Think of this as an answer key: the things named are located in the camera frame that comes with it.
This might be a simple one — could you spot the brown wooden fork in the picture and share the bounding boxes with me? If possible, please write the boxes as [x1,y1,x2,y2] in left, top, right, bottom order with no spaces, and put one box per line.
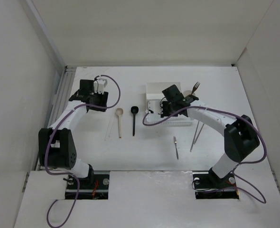
[189,82,200,96]

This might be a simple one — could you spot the clear chopstick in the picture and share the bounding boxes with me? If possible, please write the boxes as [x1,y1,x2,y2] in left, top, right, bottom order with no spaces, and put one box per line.
[105,116,114,141]

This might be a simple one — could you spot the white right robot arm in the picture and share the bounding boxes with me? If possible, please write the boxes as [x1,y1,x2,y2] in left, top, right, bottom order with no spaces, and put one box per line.
[162,85,260,187]

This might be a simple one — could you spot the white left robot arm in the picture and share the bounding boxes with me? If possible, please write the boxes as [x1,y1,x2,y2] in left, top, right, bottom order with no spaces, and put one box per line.
[38,79,108,189]

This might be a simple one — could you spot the white paper cup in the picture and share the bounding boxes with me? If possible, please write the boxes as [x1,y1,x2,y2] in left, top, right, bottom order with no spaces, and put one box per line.
[183,90,199,102]

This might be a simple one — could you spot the white square box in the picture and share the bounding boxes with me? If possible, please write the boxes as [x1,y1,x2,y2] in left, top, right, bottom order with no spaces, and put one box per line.
[146,82,181,103]

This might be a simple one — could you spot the white perforated basket tray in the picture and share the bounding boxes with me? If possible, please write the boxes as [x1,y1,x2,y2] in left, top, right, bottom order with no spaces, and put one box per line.
[144,113,194,126]

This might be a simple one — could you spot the metal chopstick left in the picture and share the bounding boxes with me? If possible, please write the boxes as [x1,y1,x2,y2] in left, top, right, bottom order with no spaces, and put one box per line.
[190,121,200,152]

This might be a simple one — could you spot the beige wooden spoon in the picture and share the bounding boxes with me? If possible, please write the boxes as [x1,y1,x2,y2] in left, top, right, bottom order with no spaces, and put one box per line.
[115,108,123,139]

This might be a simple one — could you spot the small metal fork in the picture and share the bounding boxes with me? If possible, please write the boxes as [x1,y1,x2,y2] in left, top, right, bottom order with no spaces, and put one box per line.
[173,136,179,160]

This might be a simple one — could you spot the black spoon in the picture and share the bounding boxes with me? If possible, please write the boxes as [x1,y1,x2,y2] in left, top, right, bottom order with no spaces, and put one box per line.
[131,106,139,136]

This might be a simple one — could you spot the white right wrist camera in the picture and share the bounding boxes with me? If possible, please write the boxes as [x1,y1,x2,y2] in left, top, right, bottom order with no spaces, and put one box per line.
[146,99,161,114]

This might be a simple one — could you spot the aluminium rail frame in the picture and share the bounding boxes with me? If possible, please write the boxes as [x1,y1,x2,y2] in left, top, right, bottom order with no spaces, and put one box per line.
[23,0,76,171]

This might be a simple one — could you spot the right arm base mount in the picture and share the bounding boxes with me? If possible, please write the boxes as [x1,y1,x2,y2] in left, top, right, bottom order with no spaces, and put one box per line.
[192,171,239,200]

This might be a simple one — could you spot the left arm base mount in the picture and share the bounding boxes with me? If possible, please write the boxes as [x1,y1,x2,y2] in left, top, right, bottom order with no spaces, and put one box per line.
[63,171,110,200]

